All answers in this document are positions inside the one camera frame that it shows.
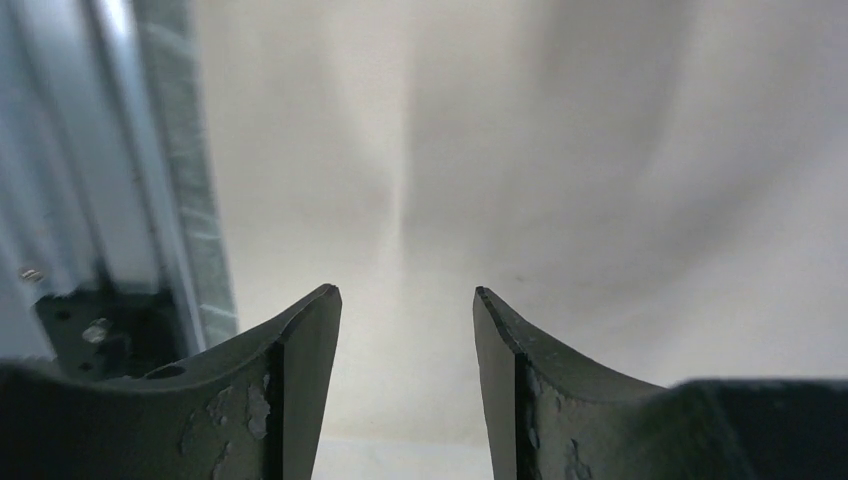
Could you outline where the aluminium rail frame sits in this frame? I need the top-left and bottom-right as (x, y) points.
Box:
(1, 1), (210, 358)

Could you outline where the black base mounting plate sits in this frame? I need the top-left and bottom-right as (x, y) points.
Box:
(35, 291), (186, 381)

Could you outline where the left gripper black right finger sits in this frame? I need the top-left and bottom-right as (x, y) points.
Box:
(473, 287), (847, 479)

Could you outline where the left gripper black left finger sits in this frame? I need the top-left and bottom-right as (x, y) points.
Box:
(1, 284), (342, 479)

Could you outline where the beige surgical wrap cloth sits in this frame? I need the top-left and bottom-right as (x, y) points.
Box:
(194, 1), (847, 479)

